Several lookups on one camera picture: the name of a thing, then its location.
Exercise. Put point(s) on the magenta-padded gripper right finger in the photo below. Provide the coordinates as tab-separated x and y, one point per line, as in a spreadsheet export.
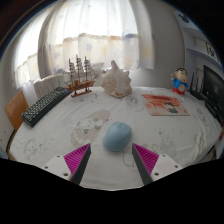
149	160

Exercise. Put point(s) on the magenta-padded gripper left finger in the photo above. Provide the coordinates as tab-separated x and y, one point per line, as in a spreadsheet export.
75	160

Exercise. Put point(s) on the light blue computer mouse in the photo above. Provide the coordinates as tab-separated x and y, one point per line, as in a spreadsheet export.
116	136

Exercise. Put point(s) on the red printed mouse pad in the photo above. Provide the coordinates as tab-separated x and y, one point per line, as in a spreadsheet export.
165	105

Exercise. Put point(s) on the white printed tablecloth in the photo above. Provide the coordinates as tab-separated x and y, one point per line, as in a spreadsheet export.
66	133

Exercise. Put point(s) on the black keyboard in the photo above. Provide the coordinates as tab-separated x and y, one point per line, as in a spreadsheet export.
43	106

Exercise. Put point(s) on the wooden model sailing ship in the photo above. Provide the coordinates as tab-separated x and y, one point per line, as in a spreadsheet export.
79	83

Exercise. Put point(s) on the orange wooden chair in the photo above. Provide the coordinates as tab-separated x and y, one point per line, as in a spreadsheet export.
15	110

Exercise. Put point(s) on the white radiator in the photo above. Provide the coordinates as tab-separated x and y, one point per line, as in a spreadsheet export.
46	85

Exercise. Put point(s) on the black router with antennas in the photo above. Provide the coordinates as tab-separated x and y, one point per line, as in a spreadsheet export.
197	92

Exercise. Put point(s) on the cartoon boy figurine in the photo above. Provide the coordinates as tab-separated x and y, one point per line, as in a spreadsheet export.
180	82

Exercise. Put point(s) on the large white conch shell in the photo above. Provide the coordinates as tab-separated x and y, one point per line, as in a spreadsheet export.
116	81

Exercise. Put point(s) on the black computer monitor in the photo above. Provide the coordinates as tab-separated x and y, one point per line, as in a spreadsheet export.
213	86

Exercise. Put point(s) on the white star-print curtain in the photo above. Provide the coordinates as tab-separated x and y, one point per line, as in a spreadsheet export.
93	36

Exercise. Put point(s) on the white wall shelf unit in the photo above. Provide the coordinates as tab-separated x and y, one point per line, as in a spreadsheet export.
200	40

